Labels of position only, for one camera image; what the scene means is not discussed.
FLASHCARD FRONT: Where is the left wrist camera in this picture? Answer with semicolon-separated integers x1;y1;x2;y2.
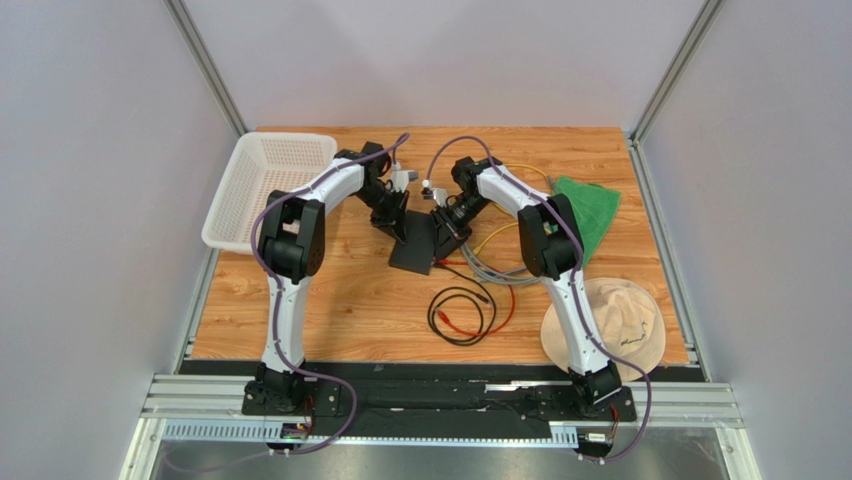
388;164;419;192

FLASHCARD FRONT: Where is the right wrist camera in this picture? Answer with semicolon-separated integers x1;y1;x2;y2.
421;179;449;207

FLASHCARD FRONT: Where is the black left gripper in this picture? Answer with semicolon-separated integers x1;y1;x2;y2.
355;183;410;245

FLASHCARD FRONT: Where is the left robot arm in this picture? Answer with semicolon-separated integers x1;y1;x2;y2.
247;133;410;417

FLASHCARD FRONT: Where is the yellow ethernet cable port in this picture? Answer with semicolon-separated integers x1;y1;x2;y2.
471;222;517;256
503;163;551;181

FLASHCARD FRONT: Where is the beige bucket hat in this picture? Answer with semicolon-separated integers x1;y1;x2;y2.
539;277;667;382

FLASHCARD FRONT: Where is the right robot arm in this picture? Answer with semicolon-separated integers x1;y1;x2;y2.
434;149;652;407

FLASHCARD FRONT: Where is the red ethernet cable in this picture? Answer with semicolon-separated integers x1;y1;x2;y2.
432;259;518;338

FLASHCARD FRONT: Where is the aluminium frame rail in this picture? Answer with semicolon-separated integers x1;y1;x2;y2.
123;373;760;479

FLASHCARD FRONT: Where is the green cloth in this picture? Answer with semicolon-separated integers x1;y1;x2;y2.
553;176;621;267

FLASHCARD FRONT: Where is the black network switch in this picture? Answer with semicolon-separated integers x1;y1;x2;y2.
389;210;436;276

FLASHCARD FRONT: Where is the black ethernet cable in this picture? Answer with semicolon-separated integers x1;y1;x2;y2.
425;263;498;347

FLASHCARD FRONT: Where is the white plastic basket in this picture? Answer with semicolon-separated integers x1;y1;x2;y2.
201;132;337;255

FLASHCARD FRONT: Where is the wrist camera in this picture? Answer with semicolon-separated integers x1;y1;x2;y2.
421;179;449;207
388;164;419;192

